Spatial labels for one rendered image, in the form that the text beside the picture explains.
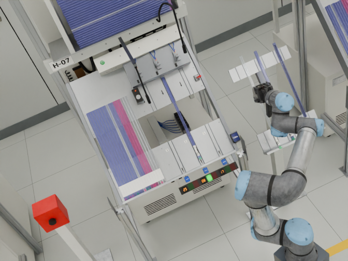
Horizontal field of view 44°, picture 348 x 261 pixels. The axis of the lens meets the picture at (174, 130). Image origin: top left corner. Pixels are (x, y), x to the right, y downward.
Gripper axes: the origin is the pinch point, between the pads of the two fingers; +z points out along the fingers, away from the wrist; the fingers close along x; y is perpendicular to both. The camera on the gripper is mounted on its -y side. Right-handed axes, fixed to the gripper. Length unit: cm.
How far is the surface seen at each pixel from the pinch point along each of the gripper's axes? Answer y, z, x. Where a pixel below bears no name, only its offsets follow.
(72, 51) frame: 54, 17, 75
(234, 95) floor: -36, 148, -27
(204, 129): -10.8, 16.8, 28.6
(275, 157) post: -51, 35, -9
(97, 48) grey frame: 50, 24, 64
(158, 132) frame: -12, 51, 51
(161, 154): -13, 16, 55
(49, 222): -24, 19, 125
